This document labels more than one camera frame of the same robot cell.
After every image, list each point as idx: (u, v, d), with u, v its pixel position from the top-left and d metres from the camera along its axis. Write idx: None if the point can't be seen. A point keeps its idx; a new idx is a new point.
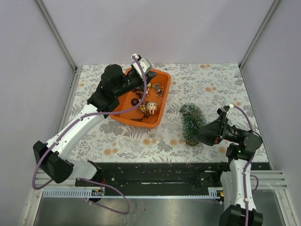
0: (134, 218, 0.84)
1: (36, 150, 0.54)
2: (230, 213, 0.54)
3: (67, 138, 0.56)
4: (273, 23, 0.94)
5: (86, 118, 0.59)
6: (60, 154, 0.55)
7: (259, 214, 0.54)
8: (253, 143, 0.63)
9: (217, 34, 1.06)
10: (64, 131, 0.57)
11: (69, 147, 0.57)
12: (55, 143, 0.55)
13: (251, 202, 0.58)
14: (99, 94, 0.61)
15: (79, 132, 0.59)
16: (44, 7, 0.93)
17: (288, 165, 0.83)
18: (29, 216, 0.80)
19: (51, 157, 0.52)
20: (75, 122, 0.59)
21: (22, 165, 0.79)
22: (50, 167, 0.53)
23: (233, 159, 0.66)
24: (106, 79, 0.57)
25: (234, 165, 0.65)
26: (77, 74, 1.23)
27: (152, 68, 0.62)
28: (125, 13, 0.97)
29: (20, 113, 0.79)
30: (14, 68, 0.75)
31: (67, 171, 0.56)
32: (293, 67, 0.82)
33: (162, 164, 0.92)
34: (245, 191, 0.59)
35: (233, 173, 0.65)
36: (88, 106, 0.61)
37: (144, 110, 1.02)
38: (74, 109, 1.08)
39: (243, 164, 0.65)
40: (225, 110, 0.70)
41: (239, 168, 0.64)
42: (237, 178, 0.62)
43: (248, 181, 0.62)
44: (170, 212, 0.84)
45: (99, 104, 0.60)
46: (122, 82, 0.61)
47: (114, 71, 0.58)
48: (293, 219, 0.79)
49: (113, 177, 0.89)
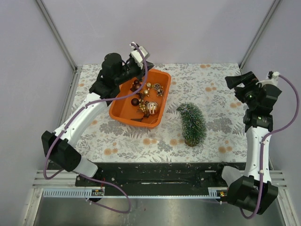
0: (134, 218, 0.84)
1: (44, 140, 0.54)
2: (241, 184, 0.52)
3: (75, 125, 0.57)
4: (273, 22, 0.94)
5: (91, 106, 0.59)
6: (69, 141, 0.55)
7: (275, 188, 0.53)
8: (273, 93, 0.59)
9: (217, 34, 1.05)
10: (70, 119, 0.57)
11: (77, 134, 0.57)
12: (63, 131, 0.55)
13: (266, 174, 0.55)
14: (100, 84, 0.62)
15: (86, 119, 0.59)
16: (45, 7, 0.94)
17: (289, 165, 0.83)
18: (29, 216, 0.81)
19: (61, 145, 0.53)
20: (80, 109, 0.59)
21: (22, 165, 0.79)
22: (60, 154, 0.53)
23: (252, 126, 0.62)
24: (108, 66, 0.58)
25: (252, 133, 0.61)
26: (77, 74, 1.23)
27: (149, 56, 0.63)
28: (125, 13, 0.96)
29: (20, 113, 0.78)
30: (15, 69, 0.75)
31: (75, 158, 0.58)
32: (294, 66, 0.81)
33: (162, 164, 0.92)
34: (261, 163, 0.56)
35: (249, 141, 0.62)
36: (91, 94, 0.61)
37: (144, 110, 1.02)
38: (73, 109, 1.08)
39: (263, 133, 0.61)
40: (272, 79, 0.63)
41: (257, 137, 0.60)
42: (253, 148, 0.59)
43: (265, 150, 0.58)
44: (170, 211, 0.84)
45: (101, 92, 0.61)
46: (122, 69, 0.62)
47: (114, 59, 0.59)
48: (293, 219, 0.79)
49: (113, 177, 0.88)
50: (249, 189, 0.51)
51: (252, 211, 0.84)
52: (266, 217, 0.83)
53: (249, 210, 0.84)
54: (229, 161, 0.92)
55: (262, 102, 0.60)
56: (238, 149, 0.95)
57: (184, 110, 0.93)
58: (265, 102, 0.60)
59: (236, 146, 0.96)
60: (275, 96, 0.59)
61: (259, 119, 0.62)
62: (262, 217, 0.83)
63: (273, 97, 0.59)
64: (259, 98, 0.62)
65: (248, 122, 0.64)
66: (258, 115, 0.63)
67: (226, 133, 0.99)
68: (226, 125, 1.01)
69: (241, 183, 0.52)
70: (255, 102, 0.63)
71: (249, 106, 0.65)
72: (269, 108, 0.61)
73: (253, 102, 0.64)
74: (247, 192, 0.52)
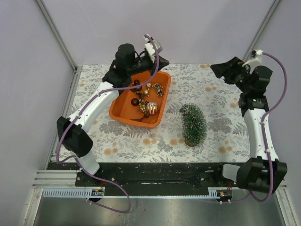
0: (134, 218, 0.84)
1: (59, 125, 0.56)
2: (251, 166, 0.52)
3: (88, 112, 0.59)
4: (273, 23, 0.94)
5: (103, 94, 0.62)
6: (83, 126, 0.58)
7: (282, 164, 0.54)
8: (265, 73, 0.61)
9: (217, 34, 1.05)
10: (84, 106, 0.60)
11: (91, 120, 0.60)
12: (77, 117, 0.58)
13: (272, 152, 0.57)
14: (113, 73, 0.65)
15: (99, 107, 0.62)
16: (44, 7, 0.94)
17: (289, 165, 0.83)
18: (29, 216, 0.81)
19: (75, 130, 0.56)
20: (93, 98, 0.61)
21: (22, 165, 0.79)
22: (74, 139, 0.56)
23: (249, 109, 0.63)
24: (121, 55, 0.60)
25: (250, 115, 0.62)
26: (77, 74, 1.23)
27: (162, 49, 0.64)
28: (125, 13, 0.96)
29: (20, 114, 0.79)
30: (15, 69, 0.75)
31: (88, 145, 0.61)
32: (294, 66, 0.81)
33: (162, 164, 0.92)
34: (266, 142, 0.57)
35: (249, 123, 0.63)
36: (103, 83, 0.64)
37: (144, 110, 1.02)
38: (73, 109, 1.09)
39: (261, 114, 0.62)
40: (255, 57, 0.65)
41: (257, 118, 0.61)
42: (255, 130, 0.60)
43: (267, 130, 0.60)
44: (170, 211, 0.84)
45: (114, 81, 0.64)
46: (134, 60, 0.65)
47: (128, 49, 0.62)
48: (293, 219, 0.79)
49: (113, 177, 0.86)
50: (259, 170, 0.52)
51: (251, 211, 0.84)
52: (266, 217, 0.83)
53: (249, 210, 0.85)
54: (229, 160, 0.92)
55: (256, 84, 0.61)
56: (238, 149, 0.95)
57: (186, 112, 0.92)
58: (258, 84, 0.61)
59: (236, 146, 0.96)
60: (267, 76, 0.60)
61: (254, 101, 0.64)
62: (262, 216, 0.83)
63: (266, 78, 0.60)
64: (252, 81, 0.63)
65: (243, 106, 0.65)
66: (253, 98, 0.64)
67: (226, 133, 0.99)
68: (226, 125, 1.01)
69: (251, 165, 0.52)
70: (248, 85, 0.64)
71: (243, 91, 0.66)
72: (262, 89, 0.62)
73: (245, 86, 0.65)
74: (257, 173, 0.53)
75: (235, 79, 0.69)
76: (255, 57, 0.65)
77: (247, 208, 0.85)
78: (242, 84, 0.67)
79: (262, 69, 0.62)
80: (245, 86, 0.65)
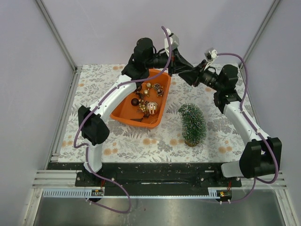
0: (134, 218, 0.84)
1: (80, 113, 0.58)
2: (251, 150, 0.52)
3: (107, 103, 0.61)
4: (273, 23, 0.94)
5: (122, 87, 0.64)
6: (101, 117, 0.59)
7: (276, 139, 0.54)
8: (231, 71, 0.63)
9: (217, 34, 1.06)
10: (103, 98, 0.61)
11: (109, 111, 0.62)
12: (97, 107, 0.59)
13: (263, 132, 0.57)
14: (131, 66, 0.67)
15: (117, 99, 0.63)
16: (44, 7, 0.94)
17: (289, 165, 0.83)
18: (29, 216, 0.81)
19: (95, 118, 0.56)
20: (113, 90, 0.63)
21: (22, 165, 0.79)
22: (93, 127, 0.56)
23: (226, 104, 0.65)
24: (139, 50, 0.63)
25: (230, 108, 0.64)
26: (77, 74, 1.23)
27: (177, 45, 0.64)
28: (125, 13, 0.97)
29: (20, 114, 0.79)
30: (14, 69, 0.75)
31: (106, 134, 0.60)
32: (294, 66, 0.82)
33: (162, 164, 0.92)
34: (254, 126, 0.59)
35: (232, 116, 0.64)
36: (122, 76, 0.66)
37: (144, 110, 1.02)
38: (73, 109, 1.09)
39: (238, 105, 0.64)
40: (212, 58, 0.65)
41: (236, 109, 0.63)
42: (239, 119, 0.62)
43: (249, 116, 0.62)
44: (170, 212, 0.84)
45: (132, 74, 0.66)
46: (152, 55, 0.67)
47: (146, 44, 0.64)
48: (293, 219, 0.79)
49: (113, 177, 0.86)
50: (259, 151, 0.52)
51: (251, 211, 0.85)
52: (266, 217, 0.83)
53: (249, 210, 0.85)
54: (228, 160, 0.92)
55: (226, 84, 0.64)
56: (238, 149, 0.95)
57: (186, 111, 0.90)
58: (228, 84, 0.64)
59: (236, 146, 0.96)
60: (235, 75, 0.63)
61: (228, 97, 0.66)
62: (262, 216, 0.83)
63: (234, 77, 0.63)
64: (222, 81, 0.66)
65: (219, 105, 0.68)
66: (226, 94, 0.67)
67: (226, 133, 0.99)
68: (226, 125, 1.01)
69: (250, 149, 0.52)
70: (219, 85, 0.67)
71: (217, 90, 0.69)
72: (233, 86, 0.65)
73: (217, 85, 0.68)
74: (258, 155, 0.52)
75: (205, 81, 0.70)
76: (211, 59, 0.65)
77: (247, 208, 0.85)
78: (214, 83, 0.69)
79: (229, 69, 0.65)
80: (217, 85, 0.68)
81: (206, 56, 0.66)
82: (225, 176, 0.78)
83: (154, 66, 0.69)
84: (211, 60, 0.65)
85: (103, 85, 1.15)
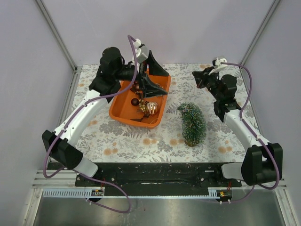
0: (134, 218, 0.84)
1: (45, 140, 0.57)
2: (252, 157, 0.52)
3: (74, 125, 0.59)
4: (273, 23, 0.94)
5: (90, 104, 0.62)
6: (69, 140, 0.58)
7: (276, 144, 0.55)
8: (230, 81, 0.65)
9: (217, 34, 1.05)
10: (70, 118, 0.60)
11: (77, 133, 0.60)
12: (63, 130, 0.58)
13: (263, 138, 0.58)
14: (100, 79, 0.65)
15: (86, 118, 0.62)
16: (45, 8, 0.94)
17: (288, 165, 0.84)
18: (29, 216, 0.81)
19: (61, 143, 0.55)
20: (80, 108, 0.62)
21: (22, 165, 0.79)
22: (60, 153, 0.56)
23: (225, 113, 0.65)
24: (106, 62, 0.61)
25: (228, 116, 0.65)
26: (77, 74, 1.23)
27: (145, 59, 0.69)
28: (125, 13, 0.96)
29: (21, 114, 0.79)
30: (15, 69, 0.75)
31: (76, 156, 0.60)
32: (294, 66, 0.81)
33: (162, 163, 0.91)
34: (253, 132, 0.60)
35: (232, 124, 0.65)
36: (91, 92, 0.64)
37: (144, 110, 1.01)
38: (73, 109, 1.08)
39: (236, 113, 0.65)
40: (216, 64, 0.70)
41: (235, 117, 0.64)
42: (239, 126, 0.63)
43: (249, 123, 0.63)
44: (170, 211, 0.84)
45: (101, 88, 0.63)
46: (120, 67, 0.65)
47: (113, 55, 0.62)
48: (293, 219, 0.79)
49: (113, 177, 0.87)
50: (260, 158, 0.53)
51: (250, 211, 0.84)
52: (266, 217, 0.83)
53: (249, 210, 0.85)
54: (229, 160, 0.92)
55: (225, 92, 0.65)
56: (238, 149, 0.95)
57: (184, 110, 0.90)
58: (227, 92, 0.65)
59: (236, 146, 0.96)
60: (234, 84, 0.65)
61: (227, 106, 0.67)
62: (261, 217, 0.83)
63: (233, 86, 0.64)
64: (221, 89, 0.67)
65: (219, 113, 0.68)
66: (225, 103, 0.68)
67: (226, 133, 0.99)
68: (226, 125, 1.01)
69: (251, 156, 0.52)
70: (218, 93, 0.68)
71: (216, 100, 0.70)
72: (232, 95, 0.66)
73: (216, 93, 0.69)
74: (259, 161, 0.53)
75: (206, 85, 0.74)
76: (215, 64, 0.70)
77: (247, 208, 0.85)
78: (214, 88, 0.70)
79: (228, 77, 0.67)
80: (216, 92, 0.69)
81: (212, 61, 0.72)
82: (227, 178, 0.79)
83: (125, 78, 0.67)
84: (216, 65, 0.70)
85: None
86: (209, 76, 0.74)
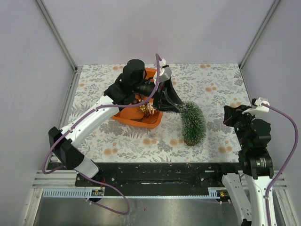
0: (134, 218, 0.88)
1: (51, 136, 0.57)
2: None
3: (81, 127, 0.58)
4: (273, 23, 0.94)
5: (101, 109, 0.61)
6: (72, 141, 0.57)
7: None
8: (262, 127, 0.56)
9: (217, 35, 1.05)
10: (78, 120, 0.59)
11: (83, 136, 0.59)
12: (69, 131, 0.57)
13: None
14: (117, 86, 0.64)
15: (93, 123, 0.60)
16: (45, 7, 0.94)
17: (289, 165, 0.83)
18: (29, 216, 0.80)
19: (64, 144, 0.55)
20: (90, 111, 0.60)
21: (21, 166, 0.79)
22: (62, 153, 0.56)
23: (252, 177, 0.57)
24: (128, 71, 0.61)
25: (254, 186, 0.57)
26: (77, 74, 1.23)
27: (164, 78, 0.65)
28: (126, 13, 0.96)
29: (20, 113, 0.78)
30: (15, 69, 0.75)
31: (77, 160, 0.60)
32: (295, 66, 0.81)
33: (162, 164, 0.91)
34: (270, 222, 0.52)
35: (252, 193, 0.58)
36: (105, 98, 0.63)
37: (144, 110, 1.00)
38: (73, 109, 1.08)
39: (266, 183, 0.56)
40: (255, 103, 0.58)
41: (260, 190, 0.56)
42: (258, 204, 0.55)
43: (271, 205, 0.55)
44: (170, 212, 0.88)
45: (116, 96, 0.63)
46: (140, 80, 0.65)
47: (136, 66, 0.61)
48: (293, 219, 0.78)
49: (113, 177, 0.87)
50: None
51: None
52: None
53: None
54: (229, 160, 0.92)
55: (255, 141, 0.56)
56: (238, 149, 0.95)
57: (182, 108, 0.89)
58: (257, 141, 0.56)
59: (236, 146, 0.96)
60: (266, 133, 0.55)
61: (258, 163, 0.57)
62: None
63: (266, 136, 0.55)
64: (250, 136, 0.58)
65: (246, 167, 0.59)
66: (257, 159, 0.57)
67: (226, 133, 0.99)
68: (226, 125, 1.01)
69: None
70: (248, 142, 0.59)
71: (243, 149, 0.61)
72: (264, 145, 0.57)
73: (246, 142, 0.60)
74: None
75: (235, 125, 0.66)
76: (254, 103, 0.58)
77: None
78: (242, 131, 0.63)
79: (260, 124, 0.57)
80: (246, 140, 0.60)
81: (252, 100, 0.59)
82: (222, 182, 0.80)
83: (141, 92, 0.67)
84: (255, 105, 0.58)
85: (102, 85, 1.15)
86: (242, 114, 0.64)
